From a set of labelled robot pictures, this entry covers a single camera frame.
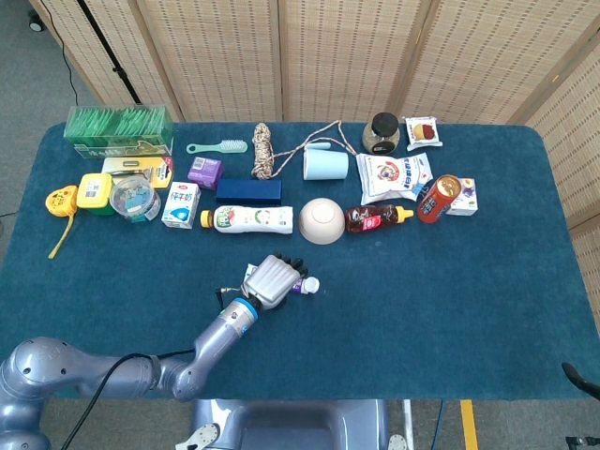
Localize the beige bowl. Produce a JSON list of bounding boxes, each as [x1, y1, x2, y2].
[[298, 197, 347, 246]]

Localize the razor blister pack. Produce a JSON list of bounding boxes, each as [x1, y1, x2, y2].
[[101, 157, 174, 190]]

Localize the white snack packet red yellow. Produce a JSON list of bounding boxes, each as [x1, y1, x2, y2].
[[403, 115, 444, 152]]

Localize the amber bear honey bottle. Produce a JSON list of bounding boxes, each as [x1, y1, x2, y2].
[[345, 203, 415, 234]]

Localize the small purple box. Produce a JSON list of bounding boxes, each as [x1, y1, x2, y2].
[[187, 156, 224, 190]]

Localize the mint green brush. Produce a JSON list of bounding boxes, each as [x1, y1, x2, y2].
[[186, 139, 248, 156]]

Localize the white blue milk carton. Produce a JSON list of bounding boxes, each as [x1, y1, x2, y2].
[[160, 181, 202, 230]]

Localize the bamboo folding screen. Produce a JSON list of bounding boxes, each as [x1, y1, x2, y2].
[[27, 0, 600, 278]]

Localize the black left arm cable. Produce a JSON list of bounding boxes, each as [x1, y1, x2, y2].
[[60, 286, 245, 450]]

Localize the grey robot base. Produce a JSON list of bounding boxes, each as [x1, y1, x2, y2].
[[175, 398, 409, 450]]

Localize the yellow tape measure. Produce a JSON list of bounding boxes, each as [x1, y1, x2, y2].
[[45, 185, 80, 260]]

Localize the small white purple carton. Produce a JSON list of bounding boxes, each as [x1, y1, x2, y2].
[[444, 176, 480, 217]]

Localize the white table leg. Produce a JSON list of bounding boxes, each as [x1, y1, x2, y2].
[[401, 399, 416, 450]]

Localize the braided rope bundle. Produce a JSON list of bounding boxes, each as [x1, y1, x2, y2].
[[250, 120, 360, 182]]

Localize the blue cable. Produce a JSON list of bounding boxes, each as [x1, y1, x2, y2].
[[430, 399, 444, 450]]

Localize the clear box green sachets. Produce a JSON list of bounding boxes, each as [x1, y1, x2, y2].
[[63, 105, 174, 160]]

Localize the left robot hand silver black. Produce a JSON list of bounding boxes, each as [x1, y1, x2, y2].
[[241, 252, 310, 311]]

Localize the black stand pole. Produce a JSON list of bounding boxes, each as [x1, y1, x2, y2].
[[77, 0, 142, 105]]

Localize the purple white toothpaste tube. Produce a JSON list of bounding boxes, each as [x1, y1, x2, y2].
[[243, 262, 322, 296]]

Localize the white drink bottle yellow cap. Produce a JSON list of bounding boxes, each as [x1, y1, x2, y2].
[[200, 204, 294, 234]]

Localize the glass jar black lid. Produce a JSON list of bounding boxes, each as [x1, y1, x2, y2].
[[362, 112, 402, 156]]

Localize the light blue plastic cup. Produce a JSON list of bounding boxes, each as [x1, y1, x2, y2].
[[302, 142, 351, 182]]

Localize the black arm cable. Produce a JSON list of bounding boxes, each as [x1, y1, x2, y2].
[[564, 435, 600, 450], [60, 286, 245, 450]]

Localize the clear tub of clips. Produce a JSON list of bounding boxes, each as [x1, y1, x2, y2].
[[108, 175, 162, 224]]

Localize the red orange soda can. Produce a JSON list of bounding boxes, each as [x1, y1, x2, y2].
[[415, 173, 463, 225]]

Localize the navy blue box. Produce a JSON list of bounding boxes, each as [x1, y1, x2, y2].
[[215, 177, 284, 207]]

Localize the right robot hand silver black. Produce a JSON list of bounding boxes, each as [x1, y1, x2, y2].
[[561, 361, 600, 399]]

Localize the yellow floor tape strip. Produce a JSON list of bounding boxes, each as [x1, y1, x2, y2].
[[459, 399, 479, 450]]

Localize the green container yellow lid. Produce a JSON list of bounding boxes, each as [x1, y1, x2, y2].
[[76, 172, 116, 217]]

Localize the thin black floor cable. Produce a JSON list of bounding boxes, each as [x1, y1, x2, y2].
[[39, 0, 81, 107]]

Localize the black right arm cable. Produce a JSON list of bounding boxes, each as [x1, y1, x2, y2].
[[564, 435, 600, 450]]

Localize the white candy bag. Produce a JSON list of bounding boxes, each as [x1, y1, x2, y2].
[[354, 152, 435, 206]]

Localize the blue felt table cloth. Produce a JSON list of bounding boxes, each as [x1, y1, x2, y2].
[[0, 122, 594, 402]]

